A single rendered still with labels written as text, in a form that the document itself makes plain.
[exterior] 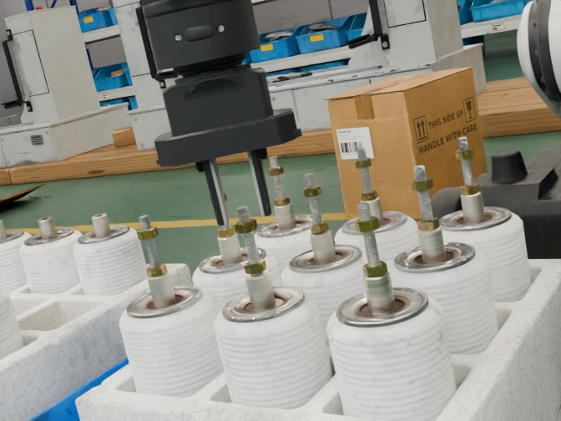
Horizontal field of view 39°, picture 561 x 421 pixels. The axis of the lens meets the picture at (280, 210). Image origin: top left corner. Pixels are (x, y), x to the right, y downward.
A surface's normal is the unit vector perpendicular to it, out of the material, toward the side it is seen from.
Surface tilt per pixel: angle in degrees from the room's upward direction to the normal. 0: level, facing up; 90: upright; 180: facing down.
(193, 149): 90
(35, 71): 90
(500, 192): 45
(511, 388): 90
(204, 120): 90
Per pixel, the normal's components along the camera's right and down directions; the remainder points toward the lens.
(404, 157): -0.70, 0.29
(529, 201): -0.51, -0.46
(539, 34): -0.57, 0.04
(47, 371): 0.83, -0.04
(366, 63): -0.52, 0.29
